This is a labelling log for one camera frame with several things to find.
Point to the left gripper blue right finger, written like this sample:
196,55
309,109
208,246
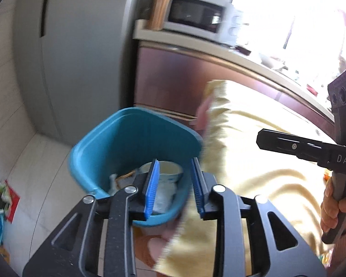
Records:
201,190

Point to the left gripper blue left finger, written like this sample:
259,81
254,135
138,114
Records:
150,187

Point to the brown snack wrapper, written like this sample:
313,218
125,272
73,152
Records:
125,180

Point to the blue trash bin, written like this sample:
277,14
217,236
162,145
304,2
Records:
127,140

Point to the right hand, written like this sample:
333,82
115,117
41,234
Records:
330,208

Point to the yellow patterned tablecloth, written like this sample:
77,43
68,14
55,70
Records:
230,152

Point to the brown lower cabinets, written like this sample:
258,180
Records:
178,82

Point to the grey refrigerator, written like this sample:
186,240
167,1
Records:
74,62

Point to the white microwave oven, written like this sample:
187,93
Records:
211,20

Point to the copper thermos mug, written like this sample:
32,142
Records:
158,12

